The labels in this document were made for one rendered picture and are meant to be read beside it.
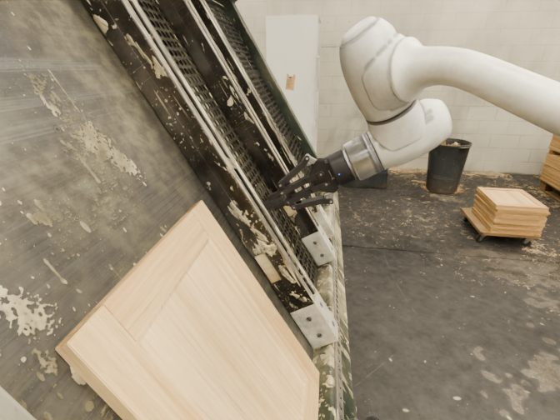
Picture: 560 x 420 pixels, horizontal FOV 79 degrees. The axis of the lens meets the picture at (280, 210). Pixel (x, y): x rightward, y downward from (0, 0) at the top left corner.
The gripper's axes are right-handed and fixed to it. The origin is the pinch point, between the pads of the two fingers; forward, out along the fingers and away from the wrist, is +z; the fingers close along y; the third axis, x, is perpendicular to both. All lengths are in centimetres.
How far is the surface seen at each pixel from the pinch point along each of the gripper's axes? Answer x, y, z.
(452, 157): -365, -151, -107
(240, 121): -31.4, 19.5, 5.4
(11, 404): 59, 11, 4
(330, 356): 10.9, -37.9, 3.8
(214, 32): -49, 48, 3
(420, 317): -118, -149, -7
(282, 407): 32.6, -25.5, 6.7
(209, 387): 42.3, -7.9, 6.6
